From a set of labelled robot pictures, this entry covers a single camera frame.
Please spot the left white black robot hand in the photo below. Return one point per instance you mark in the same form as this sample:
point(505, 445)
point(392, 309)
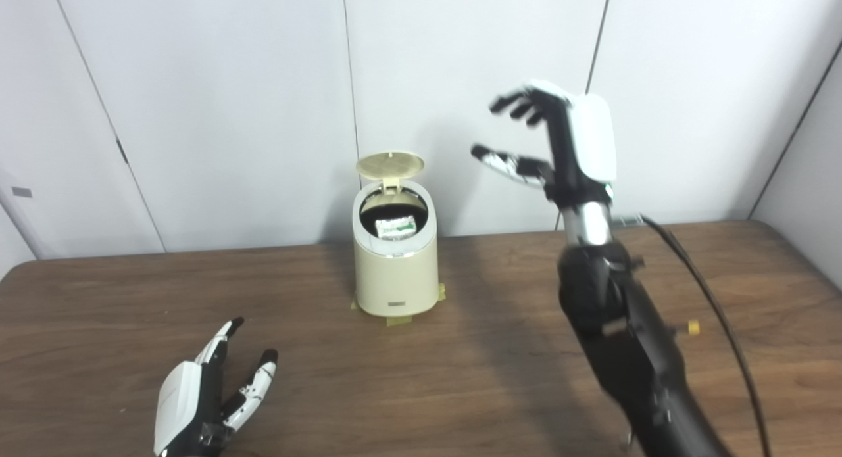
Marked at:
point(181, 398)

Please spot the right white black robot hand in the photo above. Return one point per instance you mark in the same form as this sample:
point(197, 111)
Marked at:
point(589, 141)

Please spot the cream round bin lid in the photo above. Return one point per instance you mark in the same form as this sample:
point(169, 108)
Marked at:
point(390, 163)

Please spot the white green milk carton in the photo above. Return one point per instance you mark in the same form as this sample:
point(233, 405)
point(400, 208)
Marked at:
point(396, 227)

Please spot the cream-colored round bin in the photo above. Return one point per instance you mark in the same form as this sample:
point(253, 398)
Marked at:
point(396, 279)

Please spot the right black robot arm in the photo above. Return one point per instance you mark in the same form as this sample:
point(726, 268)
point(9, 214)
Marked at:
point(625, 332)

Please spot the black wall panel clip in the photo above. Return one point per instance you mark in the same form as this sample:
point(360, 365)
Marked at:
point(122, 151)

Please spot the small grey wall tag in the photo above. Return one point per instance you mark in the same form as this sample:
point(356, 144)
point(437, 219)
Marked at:
point(22, 192)

